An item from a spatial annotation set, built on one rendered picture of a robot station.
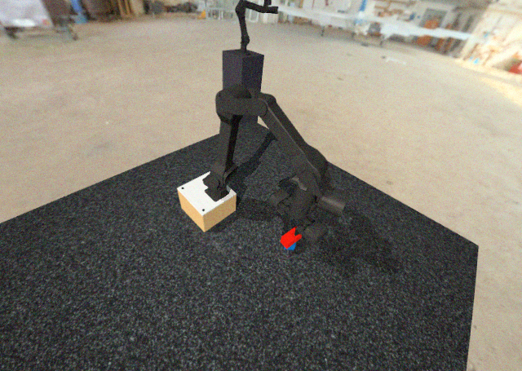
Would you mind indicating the red cube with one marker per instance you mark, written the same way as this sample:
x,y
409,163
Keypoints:
x,y
287,240
298,237

